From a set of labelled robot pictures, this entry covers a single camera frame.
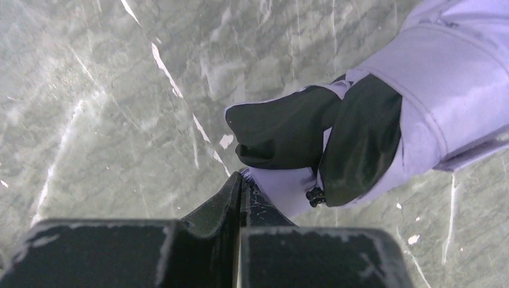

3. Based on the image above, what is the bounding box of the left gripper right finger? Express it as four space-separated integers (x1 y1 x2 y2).
239 176 413 287

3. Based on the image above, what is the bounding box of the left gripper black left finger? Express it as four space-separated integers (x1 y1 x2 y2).
1 173 242 287

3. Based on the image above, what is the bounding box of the lavender folding umbrella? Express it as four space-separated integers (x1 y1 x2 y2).
225 1 508 217

